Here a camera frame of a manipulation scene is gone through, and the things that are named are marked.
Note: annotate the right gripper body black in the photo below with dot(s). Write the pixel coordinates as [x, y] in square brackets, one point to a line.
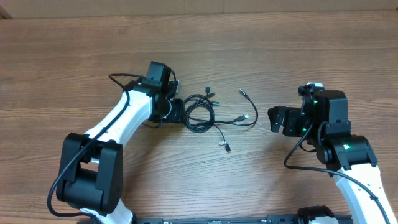
[294, 125]

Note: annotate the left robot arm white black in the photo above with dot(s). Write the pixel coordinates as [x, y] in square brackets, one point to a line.
[90, 177]

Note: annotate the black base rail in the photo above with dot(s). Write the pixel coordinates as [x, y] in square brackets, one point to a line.
[270, 219]

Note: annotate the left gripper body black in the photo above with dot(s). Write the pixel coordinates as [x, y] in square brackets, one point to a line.
[174, 111]

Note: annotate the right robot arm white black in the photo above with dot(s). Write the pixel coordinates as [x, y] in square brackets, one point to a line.
[322, 121]

